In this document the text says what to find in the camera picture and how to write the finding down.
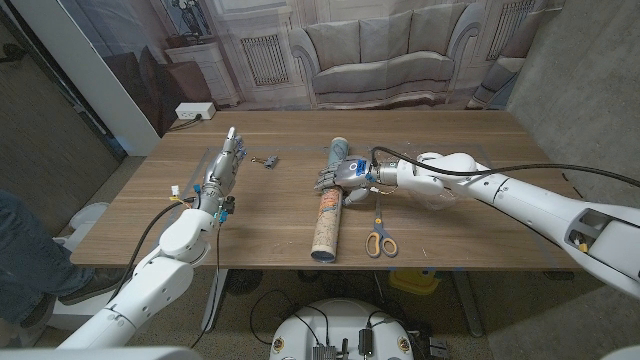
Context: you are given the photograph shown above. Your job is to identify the black round floor object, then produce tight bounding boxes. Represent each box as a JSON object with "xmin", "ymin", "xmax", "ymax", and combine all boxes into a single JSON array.
[{"xmin": 224, "ymin": 269, "xmax": 264, "ymax": 296}]

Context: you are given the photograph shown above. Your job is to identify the paper map tube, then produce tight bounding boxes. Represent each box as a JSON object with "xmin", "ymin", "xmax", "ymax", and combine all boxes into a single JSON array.
[{"xmin": 310, "ymin": 136, "xmax": 350, "ymax": 264}]

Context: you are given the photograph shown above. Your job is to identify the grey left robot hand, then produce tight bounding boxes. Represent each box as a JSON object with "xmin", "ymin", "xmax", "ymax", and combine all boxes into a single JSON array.
[{"xmin": 198, "ymin": 126, "xmax": 248, "ymax": 216}]

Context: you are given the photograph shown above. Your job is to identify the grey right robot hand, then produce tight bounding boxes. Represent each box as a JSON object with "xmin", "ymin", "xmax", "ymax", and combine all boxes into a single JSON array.
[{"xmin": 313, "ymin": 157, "xmax": 381, "ymax": 205}]

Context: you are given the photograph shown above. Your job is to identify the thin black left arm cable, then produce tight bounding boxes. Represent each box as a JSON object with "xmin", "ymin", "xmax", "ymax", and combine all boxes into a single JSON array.
[{"xmin": 192, "ymin": 222, "xmax": 222, "ymax": 349}]

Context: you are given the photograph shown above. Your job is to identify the yellow object under table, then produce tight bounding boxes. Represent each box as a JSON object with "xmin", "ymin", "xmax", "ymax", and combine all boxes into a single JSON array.
[{"xmin": 388, "ymin": 267, "xmax": 442, "ymax": 296}]

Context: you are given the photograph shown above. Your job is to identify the white floor stand base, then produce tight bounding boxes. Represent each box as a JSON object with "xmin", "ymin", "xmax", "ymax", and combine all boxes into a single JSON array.
[{"xmin": 52, "ymin": 201, "xmax": 151, "ymax": 331}]

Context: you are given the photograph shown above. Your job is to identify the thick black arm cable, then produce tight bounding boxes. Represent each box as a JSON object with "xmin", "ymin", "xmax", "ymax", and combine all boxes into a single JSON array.
[
  {"xmin": 369, "ymin": 146, "xmax": 640, "ymax": 189},
  {"xmin": 107, "ymin": 197, "xmax": 199, "ymax": 304}
]

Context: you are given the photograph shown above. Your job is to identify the person in jeans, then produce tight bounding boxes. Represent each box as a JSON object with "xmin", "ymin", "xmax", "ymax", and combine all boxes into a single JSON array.
[{"xmin": 0, "ymin": 189, "xmax": 126, "ymax": 329}]

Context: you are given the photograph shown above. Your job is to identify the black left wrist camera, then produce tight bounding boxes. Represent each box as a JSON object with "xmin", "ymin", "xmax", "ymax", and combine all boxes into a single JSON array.
[{"xmin": 220, "ymin": 195, "xmax": 237, "ymax": 224}]

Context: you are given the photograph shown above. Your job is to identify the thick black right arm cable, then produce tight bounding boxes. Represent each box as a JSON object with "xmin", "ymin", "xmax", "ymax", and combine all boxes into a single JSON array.
[{"xmin": 369, "ymin": 146, "xmax": 640, "ymax": 189}]

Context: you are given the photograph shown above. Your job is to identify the printed living room backdrop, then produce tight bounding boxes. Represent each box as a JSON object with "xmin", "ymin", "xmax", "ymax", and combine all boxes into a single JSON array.
[{"xmin": 57, "ymin": 0, "xmax": 566, "ymax": 136}]

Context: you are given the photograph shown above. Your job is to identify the clear plastic clamshell container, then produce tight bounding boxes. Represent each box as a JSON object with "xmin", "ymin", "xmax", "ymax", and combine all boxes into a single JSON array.
[{"xmin": 409, "ymin": 189, "xmax": 460, "ymax": 212}]

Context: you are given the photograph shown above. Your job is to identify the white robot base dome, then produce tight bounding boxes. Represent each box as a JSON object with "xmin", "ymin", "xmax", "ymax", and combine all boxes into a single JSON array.
[{"xmin": 269, "ymin": 298, "xmax": 415, "ymax": 360}]

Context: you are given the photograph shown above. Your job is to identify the white table leg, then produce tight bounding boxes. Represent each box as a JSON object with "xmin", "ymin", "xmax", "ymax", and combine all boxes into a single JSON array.
[
  {"xmin": 452, "ymin": 269, "xmax": 485, "ymax": 339},
  {"xmin": 200, "ymin": 268, "xmax": 229, "ymax": 334}
]

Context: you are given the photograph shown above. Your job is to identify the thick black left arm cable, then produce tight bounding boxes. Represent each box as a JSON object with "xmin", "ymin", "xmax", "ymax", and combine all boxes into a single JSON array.
[{"xmin": 107, "ymin": 197, "xmax": 199, "ymax": 304}]

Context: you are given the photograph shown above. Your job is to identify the white power strip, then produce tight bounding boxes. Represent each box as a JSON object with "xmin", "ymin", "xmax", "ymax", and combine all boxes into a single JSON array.
[{"xmin": 174, "ymin": 101, "xmax": 217, "ymax": 121}]

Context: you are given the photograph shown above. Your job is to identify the orange-handled scissors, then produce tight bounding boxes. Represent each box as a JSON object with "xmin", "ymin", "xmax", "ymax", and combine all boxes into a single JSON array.
[{"xmin": 364, "ymin": 197, "xmax": 399, "ymax": 259}]

